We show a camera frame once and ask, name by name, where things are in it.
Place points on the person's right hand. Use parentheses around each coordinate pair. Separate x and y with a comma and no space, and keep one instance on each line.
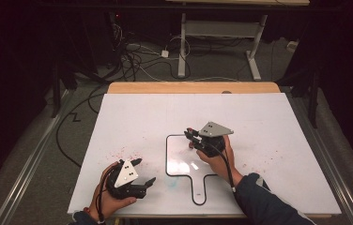
(223,165)

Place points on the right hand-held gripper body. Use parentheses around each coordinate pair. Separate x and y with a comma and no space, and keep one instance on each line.
(213,129)

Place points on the person's left hand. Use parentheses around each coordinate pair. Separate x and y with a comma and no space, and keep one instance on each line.
(105,204)

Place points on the metal floor rail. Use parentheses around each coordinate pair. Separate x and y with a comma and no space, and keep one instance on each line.
(328,150)
(30,162)

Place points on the black stand leg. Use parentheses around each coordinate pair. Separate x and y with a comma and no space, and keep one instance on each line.
(55,93)

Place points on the large white sheet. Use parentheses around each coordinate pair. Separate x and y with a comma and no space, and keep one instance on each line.
(140,125)

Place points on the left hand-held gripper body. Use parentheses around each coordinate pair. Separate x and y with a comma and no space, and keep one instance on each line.
(126,175)

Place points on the white power adapter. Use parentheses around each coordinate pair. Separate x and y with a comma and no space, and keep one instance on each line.
(165,53)

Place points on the small white handheld whiteboard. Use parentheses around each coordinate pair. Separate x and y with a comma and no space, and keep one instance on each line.
(179,162)

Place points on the small white box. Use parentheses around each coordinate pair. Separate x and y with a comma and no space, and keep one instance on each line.
(292,46)

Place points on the white metal desk frame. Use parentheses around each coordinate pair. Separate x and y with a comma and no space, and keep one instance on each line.
(218,28)

